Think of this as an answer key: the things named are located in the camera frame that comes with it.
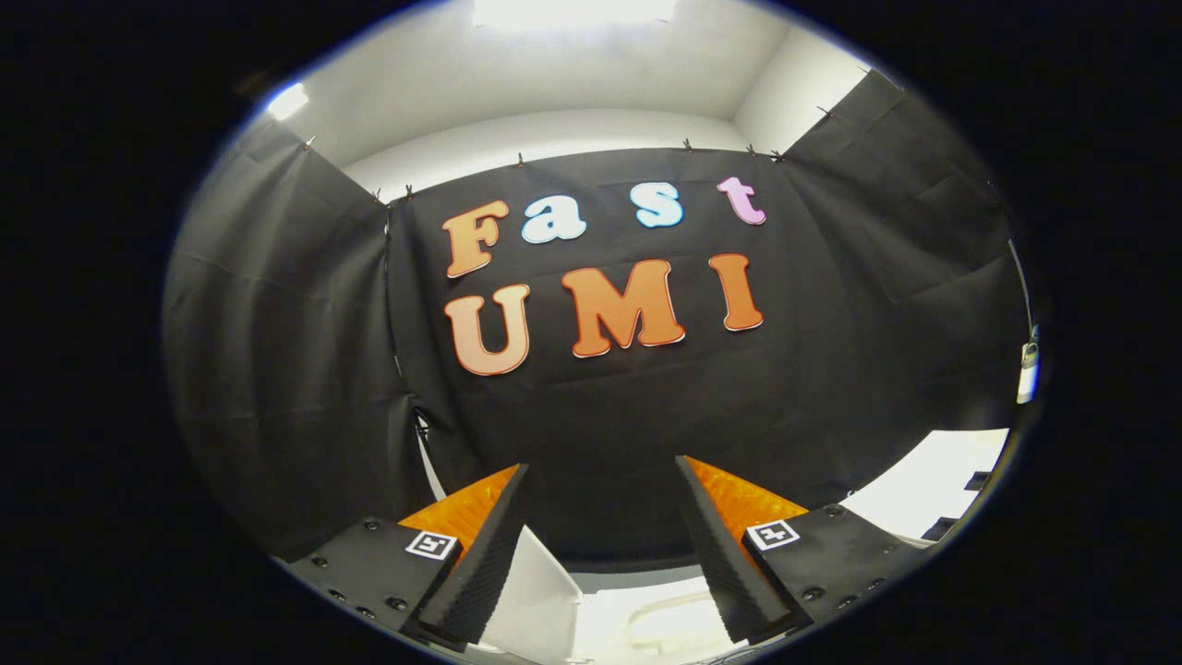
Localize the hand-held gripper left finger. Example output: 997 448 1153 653
277 464 535 653

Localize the white side table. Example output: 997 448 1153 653
1016 340 1042 405

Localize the white stand pole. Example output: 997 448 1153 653
414 411 449 504

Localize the white toilet lid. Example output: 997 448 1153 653
480 526 585 661

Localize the white drawer cabinet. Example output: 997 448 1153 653
842 428 1010 546

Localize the white toilet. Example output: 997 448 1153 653
574 573 740 662

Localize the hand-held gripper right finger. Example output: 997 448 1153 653
672 455 924 647

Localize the black backdrop cloth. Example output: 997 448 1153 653
162 69 1040 574

